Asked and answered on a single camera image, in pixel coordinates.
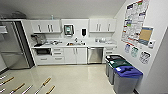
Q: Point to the stainless steel dishwasher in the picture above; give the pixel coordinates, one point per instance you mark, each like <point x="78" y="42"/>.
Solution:
<point x="95" y="55"/>

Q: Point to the steel sink basin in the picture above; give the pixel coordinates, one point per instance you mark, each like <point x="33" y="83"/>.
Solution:
<point x="75" y="43"/>

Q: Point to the white sink cabinet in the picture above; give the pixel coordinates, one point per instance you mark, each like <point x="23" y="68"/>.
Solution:
<point x="75" y="55"/>

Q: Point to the black soap dispenser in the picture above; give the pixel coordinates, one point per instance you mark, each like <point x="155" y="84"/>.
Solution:
<point x="84" y="32"/>

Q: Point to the steel paper towel dispenser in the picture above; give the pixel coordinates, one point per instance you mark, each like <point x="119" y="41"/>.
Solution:
<point x="68" y="30"/>

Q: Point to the grey bin black lid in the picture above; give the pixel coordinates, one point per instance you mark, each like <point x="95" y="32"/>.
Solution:
<point x="109" y="68"/>

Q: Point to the grey bin green lid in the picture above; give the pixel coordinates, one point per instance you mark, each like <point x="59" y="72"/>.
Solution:
<point x="115" y="68"/>

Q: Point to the black built-in microwave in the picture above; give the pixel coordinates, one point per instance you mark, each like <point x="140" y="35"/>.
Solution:
<point x="43" y="51"/>

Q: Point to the teal bottle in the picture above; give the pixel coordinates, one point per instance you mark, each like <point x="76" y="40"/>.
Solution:
<point x="52" y="16"/>

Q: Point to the grey bin blue lid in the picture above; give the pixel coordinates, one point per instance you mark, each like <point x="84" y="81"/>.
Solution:
<point x="126" y="81"/>

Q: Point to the brown cork board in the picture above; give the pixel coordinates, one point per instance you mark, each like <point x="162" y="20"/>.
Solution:
<point x="145" y="35"/>

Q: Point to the stainless steel refrigerator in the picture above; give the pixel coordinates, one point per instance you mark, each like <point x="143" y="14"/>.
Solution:
<point x="15" y="45"/>

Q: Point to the clutter atop refrigerator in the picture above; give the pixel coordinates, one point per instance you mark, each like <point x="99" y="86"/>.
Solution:
<point x="13" y="15"/>

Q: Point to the white paper on refrigerator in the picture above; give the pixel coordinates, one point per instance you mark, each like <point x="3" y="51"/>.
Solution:
<point x="2" y="29"/>

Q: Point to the large colourful wall poster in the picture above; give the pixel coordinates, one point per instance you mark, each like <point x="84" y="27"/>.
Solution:
<point x="133" y="20"/>

